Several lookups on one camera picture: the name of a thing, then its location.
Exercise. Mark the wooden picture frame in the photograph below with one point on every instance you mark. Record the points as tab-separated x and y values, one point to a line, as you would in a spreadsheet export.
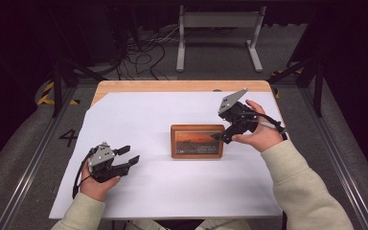
196	142

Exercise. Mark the person's right hand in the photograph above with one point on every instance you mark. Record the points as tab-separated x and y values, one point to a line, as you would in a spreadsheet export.
262	137

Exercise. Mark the person's light trousers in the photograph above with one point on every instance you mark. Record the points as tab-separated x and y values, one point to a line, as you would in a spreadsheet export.
140	226

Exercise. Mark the white metal stand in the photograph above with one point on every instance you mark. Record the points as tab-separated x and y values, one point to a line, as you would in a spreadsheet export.
220	19

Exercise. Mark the aluminium floor rail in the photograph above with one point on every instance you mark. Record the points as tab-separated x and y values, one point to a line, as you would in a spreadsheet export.
32	166
338	166

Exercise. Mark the white paper sheet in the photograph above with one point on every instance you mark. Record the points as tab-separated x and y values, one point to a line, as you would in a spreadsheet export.
159	115

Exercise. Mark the black metal stand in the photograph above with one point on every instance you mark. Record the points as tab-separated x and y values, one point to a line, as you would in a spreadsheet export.
317	86
57	83

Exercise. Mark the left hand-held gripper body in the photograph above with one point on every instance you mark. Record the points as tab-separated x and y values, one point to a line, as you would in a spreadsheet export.
103	158

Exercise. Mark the yellow black hazard tape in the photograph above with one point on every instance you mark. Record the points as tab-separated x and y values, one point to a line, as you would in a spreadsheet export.
44	99

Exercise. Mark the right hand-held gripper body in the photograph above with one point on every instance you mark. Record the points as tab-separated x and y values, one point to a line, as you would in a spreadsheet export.
239	119

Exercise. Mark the person's left hand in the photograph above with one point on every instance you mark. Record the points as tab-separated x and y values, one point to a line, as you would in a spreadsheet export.
96	190

